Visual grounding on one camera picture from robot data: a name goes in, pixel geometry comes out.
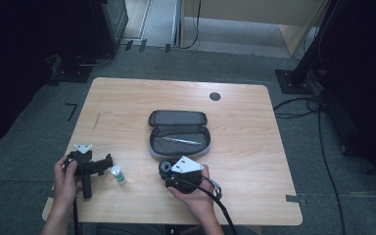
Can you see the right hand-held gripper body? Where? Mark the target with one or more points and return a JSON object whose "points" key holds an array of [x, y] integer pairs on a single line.
{"points": [[184, 178]]}

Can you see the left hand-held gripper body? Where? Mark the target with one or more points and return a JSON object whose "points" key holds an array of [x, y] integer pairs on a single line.
{"points": [[85, 163]]}

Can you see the green and white glue stick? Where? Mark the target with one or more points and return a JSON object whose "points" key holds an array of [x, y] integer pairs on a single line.
{"points": [[118, 175]]}

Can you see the grey zipper pencil case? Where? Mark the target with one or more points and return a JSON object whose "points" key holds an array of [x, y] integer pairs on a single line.
{"points": [[179, 148]]}

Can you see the silver pen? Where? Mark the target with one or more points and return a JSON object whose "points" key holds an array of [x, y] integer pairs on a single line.
{"points": [[182, 141]]}

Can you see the person's right hand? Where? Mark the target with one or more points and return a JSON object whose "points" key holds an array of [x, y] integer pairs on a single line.
{"points": [[200, 200]]}

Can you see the person's left hand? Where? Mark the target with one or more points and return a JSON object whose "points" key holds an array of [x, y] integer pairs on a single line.
{"points": [[65, 187]]}

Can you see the silver carabiner clip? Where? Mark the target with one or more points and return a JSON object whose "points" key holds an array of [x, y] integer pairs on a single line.
{"points": [[217, 189]]}

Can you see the black corner tape mark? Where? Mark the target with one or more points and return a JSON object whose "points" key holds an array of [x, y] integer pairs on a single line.
{"points": [[72, 111]]}

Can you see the round dark table grommet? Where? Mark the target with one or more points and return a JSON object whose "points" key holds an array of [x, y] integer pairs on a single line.
{"points": [[215, 96]]}

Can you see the grey tape strip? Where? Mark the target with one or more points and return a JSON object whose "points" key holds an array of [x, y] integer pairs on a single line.
{"points": [[295, 198]]}

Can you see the black cabinet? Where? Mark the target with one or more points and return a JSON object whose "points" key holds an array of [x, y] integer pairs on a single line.
{"points": [[111, 23]]}

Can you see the black metal stand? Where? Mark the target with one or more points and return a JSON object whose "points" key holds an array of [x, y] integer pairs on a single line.
{"points": [[302, 70]]}

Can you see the light wooden cabinet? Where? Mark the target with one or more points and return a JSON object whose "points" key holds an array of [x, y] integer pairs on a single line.
{"points": [[251, 9]]}

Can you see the black stand base plate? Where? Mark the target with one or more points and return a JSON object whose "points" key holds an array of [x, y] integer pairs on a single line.
{"points": [[71, 71]]}

